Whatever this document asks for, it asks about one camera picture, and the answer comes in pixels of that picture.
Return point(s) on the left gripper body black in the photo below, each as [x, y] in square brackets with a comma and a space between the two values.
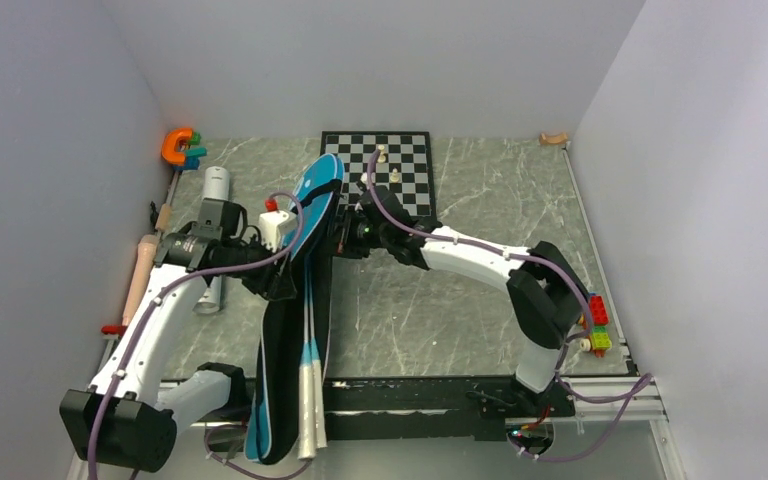
[260, 279]

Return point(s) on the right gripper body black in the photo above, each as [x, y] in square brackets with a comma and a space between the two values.
[357, 236]

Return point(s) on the blue racket bag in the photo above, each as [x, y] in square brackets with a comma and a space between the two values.
[273, 426]

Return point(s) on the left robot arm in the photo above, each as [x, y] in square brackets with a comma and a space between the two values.
[123, 418]

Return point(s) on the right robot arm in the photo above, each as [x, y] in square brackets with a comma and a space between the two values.
[547, 296]

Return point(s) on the black white chessboard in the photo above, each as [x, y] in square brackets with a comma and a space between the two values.
[409, 152]

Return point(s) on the teal green toy blocks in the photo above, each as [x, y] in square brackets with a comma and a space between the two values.
[193, 152]

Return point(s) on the orange C-shaped toy block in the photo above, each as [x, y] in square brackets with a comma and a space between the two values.
[175, 145]

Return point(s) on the small wooden arch block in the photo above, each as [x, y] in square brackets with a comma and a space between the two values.
[559, 139]

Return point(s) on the red blue toy bricks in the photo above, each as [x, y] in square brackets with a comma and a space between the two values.
[598, 342]

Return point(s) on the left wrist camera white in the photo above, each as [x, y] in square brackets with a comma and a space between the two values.
[274, 226]

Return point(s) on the beige cylinder handle tool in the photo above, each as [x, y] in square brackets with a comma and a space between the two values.
[146, 251]

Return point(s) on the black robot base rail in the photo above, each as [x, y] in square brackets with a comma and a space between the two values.
[478, 407]

